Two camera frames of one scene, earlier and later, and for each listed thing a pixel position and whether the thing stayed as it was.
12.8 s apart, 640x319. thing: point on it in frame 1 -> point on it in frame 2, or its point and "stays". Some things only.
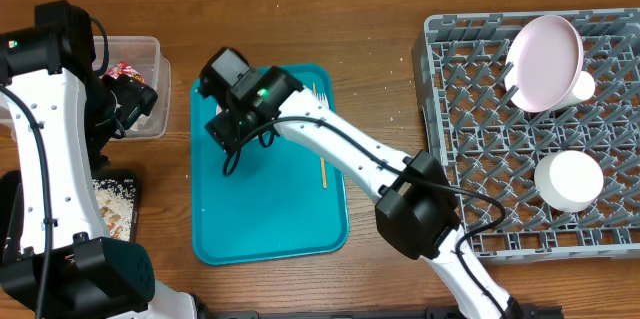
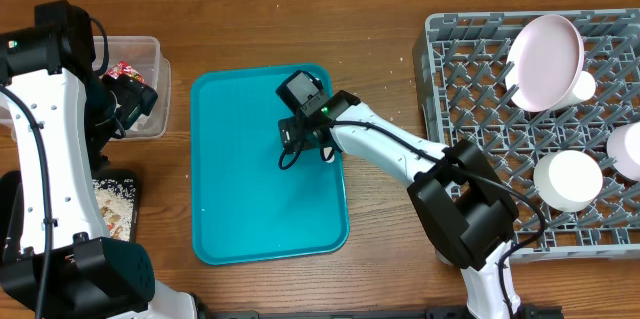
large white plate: (543, 63) stays
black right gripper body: (220, 130) -> (291, 134)
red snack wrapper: (123, 69) stays
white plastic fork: (322, 97) -> (327, 151)
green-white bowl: (568, 180) stays
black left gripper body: (131, 99) stays
